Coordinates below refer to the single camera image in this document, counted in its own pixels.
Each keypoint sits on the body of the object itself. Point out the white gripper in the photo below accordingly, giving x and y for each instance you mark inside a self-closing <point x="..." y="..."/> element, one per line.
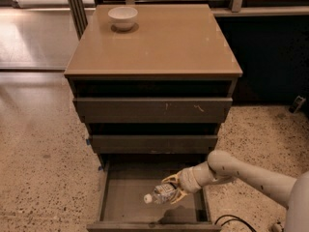
<point x="187" y="180"/>

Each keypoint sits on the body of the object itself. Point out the clear plastic water bottle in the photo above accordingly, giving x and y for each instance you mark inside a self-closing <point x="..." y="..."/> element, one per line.
<point x="161" y="194"/>

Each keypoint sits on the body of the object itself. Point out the small black wall device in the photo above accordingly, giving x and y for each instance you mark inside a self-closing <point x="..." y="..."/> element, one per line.
<point x="297" y="104"/>

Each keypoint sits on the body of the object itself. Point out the middle grey drawer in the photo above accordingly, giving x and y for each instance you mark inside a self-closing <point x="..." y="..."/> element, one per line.
<point x="152" y="144"/>

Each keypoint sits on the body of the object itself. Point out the white power strip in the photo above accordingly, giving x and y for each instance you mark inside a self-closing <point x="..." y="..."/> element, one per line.
<point x="277" y="227"/>

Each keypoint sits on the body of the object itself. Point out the top grey drawer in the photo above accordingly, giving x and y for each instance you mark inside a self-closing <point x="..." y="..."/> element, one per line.
<point x="154" y="110"/>

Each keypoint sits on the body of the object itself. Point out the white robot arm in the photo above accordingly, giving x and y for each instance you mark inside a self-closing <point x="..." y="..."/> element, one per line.
<point x="221" y="167"/>

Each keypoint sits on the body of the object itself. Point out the open bottom drawer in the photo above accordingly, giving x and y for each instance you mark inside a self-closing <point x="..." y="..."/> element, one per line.
<point x="127" y="178"/>

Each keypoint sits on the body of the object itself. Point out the brown drawer cabinet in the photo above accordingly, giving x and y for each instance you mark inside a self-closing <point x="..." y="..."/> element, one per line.
<point x="172" y="51"/>

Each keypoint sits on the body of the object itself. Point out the white ceramic bowl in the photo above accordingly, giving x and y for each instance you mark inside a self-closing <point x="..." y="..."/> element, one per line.
<point x="123" y="18"/>

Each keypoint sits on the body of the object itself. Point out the grey drawer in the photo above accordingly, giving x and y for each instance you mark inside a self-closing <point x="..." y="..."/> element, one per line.
<point x="154" y="110"/>
<point x="152" y="144"/>

